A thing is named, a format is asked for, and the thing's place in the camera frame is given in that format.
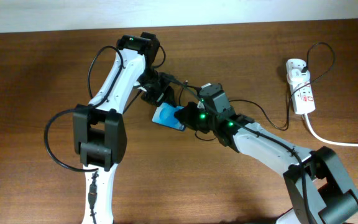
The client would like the blue screen Galaxy smartphone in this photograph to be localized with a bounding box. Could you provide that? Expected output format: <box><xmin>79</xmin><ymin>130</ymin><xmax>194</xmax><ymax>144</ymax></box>
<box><xmin>152</xmin><ymin>103</ymin><xmax>186</xmax><ymax>131</ymax></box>

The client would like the white power strip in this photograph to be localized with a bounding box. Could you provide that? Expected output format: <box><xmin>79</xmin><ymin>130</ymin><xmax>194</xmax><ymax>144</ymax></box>
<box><xmin>286</xmin><ymin>58</ymin><xmax>316</xmax><ymax>115</ymax></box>

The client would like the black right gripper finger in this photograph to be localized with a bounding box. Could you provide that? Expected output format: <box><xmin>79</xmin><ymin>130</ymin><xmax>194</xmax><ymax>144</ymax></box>
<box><xmin>174</xmin><ymin>104</ymin><xmax>191</xmax><ymax>116</ymax></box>
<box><xmin>174</xmin><ymin>113</ymin><xmax>186</xmax><ymax>128</ymax></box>

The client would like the white USB charger plug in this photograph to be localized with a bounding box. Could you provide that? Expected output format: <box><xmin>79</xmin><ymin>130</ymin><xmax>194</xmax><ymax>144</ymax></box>
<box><xmin>287</xmin><ymin>68</ymin><xmax>310</xmax><ymax>85</ymax></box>

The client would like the white power strip cord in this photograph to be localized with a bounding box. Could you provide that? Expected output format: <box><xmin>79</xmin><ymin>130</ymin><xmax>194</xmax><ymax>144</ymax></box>
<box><xmin>302</xmin><ymin>113</ymin><xmax>358</xmax><ymax>149</ymax></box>

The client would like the black USB charging cable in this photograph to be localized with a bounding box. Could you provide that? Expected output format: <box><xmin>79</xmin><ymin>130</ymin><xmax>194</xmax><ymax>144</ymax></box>
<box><xmin>178</xmin><ymin>42</ymin><xmax>336</xmax><ymax>131</ymax></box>

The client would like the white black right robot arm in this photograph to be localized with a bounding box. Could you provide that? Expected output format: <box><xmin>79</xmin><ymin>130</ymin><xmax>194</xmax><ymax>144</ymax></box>
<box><xmin>175</xmin><ymin>84</ymin><xmax>358</xmax><ymax>224</ymax></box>

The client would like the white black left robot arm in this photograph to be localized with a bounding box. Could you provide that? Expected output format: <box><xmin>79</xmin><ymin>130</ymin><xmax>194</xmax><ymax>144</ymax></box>
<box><xmin>73</xmin><ymin>32</ymin><xmax>175</xmax><ymax>223</ymax></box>

